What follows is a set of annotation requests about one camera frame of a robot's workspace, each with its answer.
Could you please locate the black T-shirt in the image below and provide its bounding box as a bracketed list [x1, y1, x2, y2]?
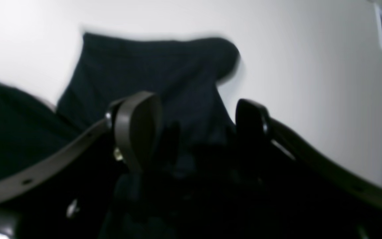
[0, 32, 278, 239]

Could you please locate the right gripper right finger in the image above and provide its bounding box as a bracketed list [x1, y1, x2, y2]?
[235, 99, 382, 239]

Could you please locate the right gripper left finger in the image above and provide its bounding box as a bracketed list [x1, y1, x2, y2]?
[0, 91, 162, 239]

